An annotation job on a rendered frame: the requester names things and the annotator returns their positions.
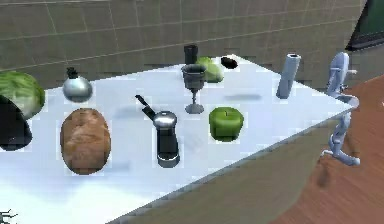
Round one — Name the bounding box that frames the green apple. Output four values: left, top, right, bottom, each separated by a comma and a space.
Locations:
208, 106, 245, 143

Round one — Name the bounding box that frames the white top kitchen counter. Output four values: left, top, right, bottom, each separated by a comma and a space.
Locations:
0, 54, 355, 224

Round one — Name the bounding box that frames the small green lettuce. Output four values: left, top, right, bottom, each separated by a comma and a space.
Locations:
195, 56, 225, 84

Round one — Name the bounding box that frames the dark green window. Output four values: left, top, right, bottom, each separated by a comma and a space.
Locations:
346, 0, 384, 51

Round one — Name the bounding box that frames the grey tall vase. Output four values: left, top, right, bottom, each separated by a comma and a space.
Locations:
275, 53, 302, 100

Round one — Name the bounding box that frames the brown bread loaf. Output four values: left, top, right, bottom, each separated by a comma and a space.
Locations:
59, 107, 112, 176

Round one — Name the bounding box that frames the silver round kettle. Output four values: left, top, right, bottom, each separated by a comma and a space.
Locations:
62, 67, 94, 104

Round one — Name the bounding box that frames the green lettuce head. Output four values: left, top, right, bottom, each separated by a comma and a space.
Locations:
0, 70, 46, 121

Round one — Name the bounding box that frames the black oval dish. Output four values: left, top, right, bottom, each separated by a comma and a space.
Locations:
220, 56, 239, 70

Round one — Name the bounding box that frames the black round pan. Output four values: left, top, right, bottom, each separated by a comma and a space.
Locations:
0, 94, 34, 152

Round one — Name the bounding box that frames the pale grey chair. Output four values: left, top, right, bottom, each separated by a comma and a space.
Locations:
320, 51, 362, 167

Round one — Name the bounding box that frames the grey metal goblet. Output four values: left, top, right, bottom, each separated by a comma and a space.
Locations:
180, 64, 208, 115

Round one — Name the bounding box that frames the black cylinder cup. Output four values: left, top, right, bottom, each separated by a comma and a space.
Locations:
183, 44, 199, 66

